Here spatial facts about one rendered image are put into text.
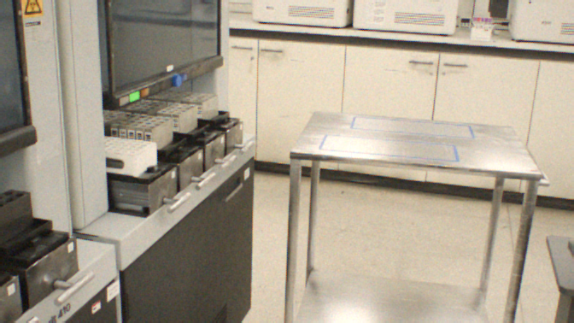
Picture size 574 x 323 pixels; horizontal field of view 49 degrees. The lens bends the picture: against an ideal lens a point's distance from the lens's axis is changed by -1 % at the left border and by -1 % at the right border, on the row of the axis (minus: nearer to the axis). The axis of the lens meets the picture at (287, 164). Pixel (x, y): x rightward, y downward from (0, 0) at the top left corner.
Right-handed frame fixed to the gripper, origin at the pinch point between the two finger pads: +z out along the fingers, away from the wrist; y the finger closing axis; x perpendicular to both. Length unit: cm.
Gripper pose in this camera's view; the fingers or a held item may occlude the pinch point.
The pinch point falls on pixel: (497, 8)
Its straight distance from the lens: 129.5
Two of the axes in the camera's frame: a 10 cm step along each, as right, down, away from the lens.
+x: -9.6, -1.2, 2.5
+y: 2.7, -2.9, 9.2
